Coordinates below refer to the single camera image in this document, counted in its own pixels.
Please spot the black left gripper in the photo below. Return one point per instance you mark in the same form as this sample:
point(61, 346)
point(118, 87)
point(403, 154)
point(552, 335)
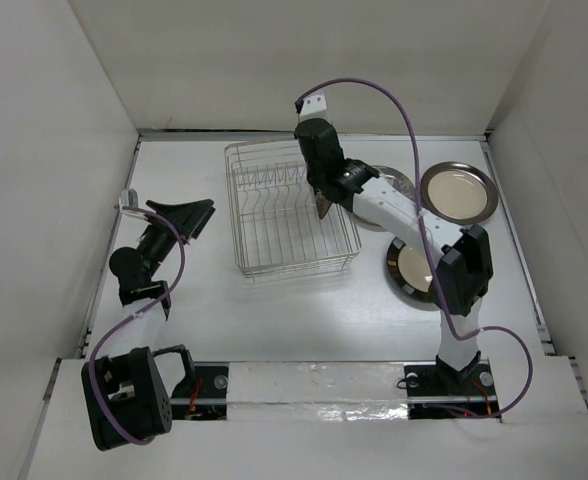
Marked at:
point(193, 215)

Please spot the black floral square plate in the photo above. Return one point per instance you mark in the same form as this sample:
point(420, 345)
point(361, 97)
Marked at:
point(323, 201)

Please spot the grey deer round plate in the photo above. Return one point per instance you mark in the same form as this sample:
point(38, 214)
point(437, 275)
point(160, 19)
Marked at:
point(397, 182)

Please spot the brown rim cream plate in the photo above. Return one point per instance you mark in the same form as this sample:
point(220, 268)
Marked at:
point(459, 193)

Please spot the black striped rim plate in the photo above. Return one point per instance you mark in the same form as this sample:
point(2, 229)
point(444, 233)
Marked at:
point(409, 271)

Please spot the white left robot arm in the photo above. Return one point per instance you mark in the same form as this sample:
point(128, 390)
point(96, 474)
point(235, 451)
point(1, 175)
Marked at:
point(128, 381)

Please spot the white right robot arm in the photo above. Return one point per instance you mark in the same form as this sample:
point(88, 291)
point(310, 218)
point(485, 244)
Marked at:
point(459, 258)

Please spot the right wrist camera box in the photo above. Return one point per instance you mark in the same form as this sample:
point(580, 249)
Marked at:
point(312, 106)

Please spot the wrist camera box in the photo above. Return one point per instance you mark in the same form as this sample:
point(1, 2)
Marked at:
point(128, 201)
point(312, 106)

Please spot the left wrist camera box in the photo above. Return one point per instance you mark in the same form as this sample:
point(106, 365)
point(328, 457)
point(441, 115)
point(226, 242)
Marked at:
point(128, 201)

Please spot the wire dish rack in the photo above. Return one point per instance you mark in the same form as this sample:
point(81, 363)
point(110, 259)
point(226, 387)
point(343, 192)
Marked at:
point(273, 213)

